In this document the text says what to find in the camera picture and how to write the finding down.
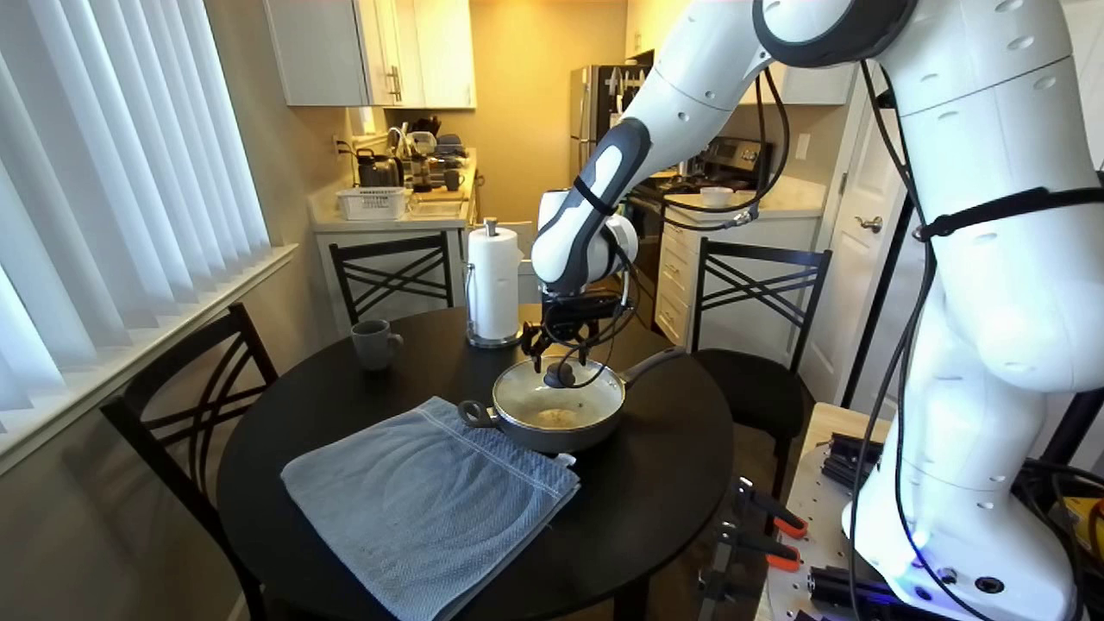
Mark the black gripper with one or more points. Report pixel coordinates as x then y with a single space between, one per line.
572 322

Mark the glass pot lid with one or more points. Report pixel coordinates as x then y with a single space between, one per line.
525 399

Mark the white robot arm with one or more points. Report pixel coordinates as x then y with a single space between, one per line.
1014 214

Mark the white paper towel roll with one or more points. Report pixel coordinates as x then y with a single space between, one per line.
493 283

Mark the black chair far side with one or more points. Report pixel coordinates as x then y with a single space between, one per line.
394 276

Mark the round black table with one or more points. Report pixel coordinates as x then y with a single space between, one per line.
642 496

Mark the white kitchen counter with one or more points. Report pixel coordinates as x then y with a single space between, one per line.
422 214

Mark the grey mug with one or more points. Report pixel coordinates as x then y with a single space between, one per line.
373 344

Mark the black chair near robot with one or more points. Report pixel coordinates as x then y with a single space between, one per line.
750 327

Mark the blue grey towel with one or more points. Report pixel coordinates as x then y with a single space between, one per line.
427 509

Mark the white plastic tub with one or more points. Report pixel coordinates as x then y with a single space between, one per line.
370 201

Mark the stainless refrigerator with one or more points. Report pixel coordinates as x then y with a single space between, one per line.
600 93

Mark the white robot mounting table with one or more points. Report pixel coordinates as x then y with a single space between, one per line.
807 519

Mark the white upper kitchen cabinet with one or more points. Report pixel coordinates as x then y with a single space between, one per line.
373 52

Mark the black chair by window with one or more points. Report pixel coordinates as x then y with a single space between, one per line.
182 406

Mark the white vertical blinds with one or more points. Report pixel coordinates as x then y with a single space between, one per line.
125 188

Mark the cream frying pan grey handle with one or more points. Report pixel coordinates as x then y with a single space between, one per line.
484 417

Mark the orange handled clamp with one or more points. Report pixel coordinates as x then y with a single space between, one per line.
764 517
775 555

